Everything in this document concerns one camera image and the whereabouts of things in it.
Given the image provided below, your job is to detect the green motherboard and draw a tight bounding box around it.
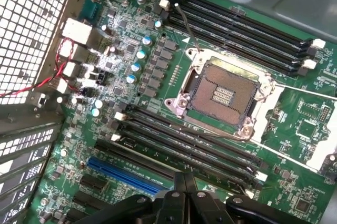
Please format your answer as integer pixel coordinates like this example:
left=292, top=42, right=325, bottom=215
left=28, top=0, right=337, bottom=224

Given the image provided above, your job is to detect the RAM slot with black latches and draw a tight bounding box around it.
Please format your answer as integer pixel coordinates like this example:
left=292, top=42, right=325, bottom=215
left=168, top=0, right=321, bottom=58
left=160, top=11, right=309, bottom=77
left=125, top=103, right=271, bottom=171
left=110, top=123, right=260, bottom=189

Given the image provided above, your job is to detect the blue expansion slot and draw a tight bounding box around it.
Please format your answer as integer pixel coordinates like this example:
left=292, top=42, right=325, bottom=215
left=86, top=155, right=169, bottom=197

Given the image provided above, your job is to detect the short black expansion slot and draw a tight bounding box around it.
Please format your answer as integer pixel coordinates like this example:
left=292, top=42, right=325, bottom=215
left=79, top=173, right=109, bottom=194

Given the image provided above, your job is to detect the red and black twisted wire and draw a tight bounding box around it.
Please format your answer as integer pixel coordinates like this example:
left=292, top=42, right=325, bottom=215
left=0, top=37, right=83, bottom=98

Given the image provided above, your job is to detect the CPU socket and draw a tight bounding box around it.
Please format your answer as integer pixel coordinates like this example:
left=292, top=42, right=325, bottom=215
left=164, top=47, right=277, bottom=140

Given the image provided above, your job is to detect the RAM slot with white latches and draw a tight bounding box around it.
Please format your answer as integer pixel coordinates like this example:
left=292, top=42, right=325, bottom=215
left=110, top=132, right=256, bottom=200
left=159, top=0, right=317, bottom=70
left=166, top=0, right=326, bottom=50
left=115, top=111, right=268, bottom=181

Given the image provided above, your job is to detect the silver rear port block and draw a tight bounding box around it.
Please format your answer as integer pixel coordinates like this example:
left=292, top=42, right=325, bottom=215
left=57, top=42, right=89, bottom=62
left=55, top=77, right=70, bottom=94
left=62, top=61, right=80, bottom=78
left=62, top=18, right=92, bottom=46

